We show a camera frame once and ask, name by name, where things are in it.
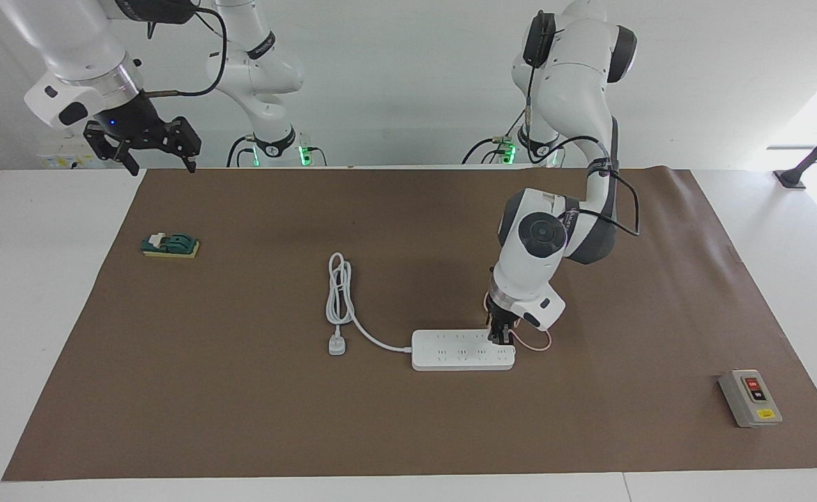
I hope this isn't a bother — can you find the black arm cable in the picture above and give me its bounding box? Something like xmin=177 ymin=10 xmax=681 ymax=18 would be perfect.
xmin=524 ymin=66 xmax=641 ymax=238
xmin=145 ymin=0 xmax=228 ymax=98

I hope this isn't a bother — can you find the white power strip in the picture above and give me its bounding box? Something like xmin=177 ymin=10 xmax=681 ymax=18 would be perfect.
xmin=411 ymin=328 xmax=517 ymax=372

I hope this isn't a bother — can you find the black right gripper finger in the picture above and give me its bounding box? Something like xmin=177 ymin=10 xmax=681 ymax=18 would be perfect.
xmin=84 ymin=124 xmax=139 ymax=176
xmin=170 ymin=117 xmax=202 ymax=174

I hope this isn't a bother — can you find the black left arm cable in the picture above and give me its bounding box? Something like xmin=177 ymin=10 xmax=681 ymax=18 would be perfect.
xmin=524 ymin=66 xmax=641 ymax=238

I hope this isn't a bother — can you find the white box with yellow label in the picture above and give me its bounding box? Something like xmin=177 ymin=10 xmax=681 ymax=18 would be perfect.
xmin=39 ymin=150 xmax=92 ymax=170

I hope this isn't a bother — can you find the grey on-off switch box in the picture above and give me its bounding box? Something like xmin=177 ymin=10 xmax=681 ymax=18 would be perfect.
xmin=719 ymin=369 xmax=784 ymax=428

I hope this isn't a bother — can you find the brown table mat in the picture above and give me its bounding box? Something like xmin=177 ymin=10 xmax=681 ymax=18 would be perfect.
xmin=1 ymin=167 xmax=817 ymax=482

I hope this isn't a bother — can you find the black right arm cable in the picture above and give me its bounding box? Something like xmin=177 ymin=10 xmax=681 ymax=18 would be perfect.
xmin=145 ymin=0 xmax=228 ymax=98

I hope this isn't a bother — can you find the white power strip cord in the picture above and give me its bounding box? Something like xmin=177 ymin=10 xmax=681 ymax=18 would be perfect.
xmin=326 ymin=252 xmax=415 ymax=357

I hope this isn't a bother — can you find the green knife switch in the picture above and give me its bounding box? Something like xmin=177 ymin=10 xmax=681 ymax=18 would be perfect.
xmin=141 ymin=232 xmax=201 ymax=259

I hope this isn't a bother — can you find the black camera stand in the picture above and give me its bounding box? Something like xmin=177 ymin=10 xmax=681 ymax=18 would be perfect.
xmin=774 ymin=113 xmax=817 ymax=189

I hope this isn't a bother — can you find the black base cable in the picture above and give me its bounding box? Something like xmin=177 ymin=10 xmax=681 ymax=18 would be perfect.
xmin=461 ymin=136 xmax=514 ymax=166
xmin=226 ymin=135 xmax=259 ymax=168

